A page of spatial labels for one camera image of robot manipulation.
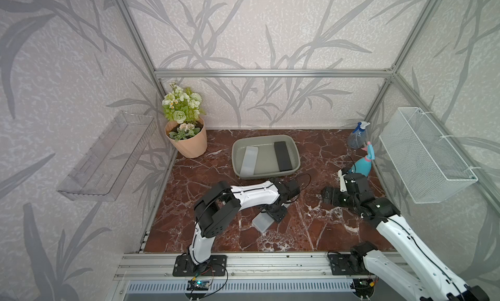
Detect translucent white pencil case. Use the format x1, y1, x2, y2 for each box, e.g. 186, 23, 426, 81
252, 212, 276, 234
240, 146, 259, 177

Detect black pencil case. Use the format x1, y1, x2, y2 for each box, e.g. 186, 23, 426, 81
273, 141, 293, 172

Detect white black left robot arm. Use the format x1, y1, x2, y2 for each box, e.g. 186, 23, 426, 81
187, 179, 301, 269

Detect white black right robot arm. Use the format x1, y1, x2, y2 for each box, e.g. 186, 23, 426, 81
321, 172, 489, 300

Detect grey-green plastic storage box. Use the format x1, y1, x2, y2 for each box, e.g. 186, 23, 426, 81
232, 134, 301, 180

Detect teal pink-trigger spray bottle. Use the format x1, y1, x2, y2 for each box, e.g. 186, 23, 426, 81
350, 142, 375, 177

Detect clear blue-capped spray bottle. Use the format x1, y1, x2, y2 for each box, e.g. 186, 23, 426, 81
347, 121, 370, 149

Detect terracotta flower pot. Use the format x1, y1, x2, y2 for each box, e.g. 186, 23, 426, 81
165, 117, 208, 158

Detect green left circuit board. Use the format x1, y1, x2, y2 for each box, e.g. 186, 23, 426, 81
186, 280, 211, 291

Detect artificial white green flowers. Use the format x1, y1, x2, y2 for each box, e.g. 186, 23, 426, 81
161, 82, 204, 142

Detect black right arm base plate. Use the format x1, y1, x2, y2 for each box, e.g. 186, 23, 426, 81
327, 251, 366, 276

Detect white wire mesh basket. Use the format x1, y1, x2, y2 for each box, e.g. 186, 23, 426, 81
380, 107, 478, 204

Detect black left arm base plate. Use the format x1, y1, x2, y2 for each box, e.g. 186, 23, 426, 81
173, 254, 227, 278

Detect right circuit board with wires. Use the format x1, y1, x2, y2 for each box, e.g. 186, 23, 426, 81
350, 277, 379, 300

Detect aluminium front rail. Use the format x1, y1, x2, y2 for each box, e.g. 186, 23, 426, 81
112, 251, 415, 282

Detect aluminium cage frame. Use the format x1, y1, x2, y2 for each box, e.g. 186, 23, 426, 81
126, 0, 499, 259

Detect clear acrylic wall shelf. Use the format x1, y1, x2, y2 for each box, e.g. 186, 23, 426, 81
57, 111, 157, 202

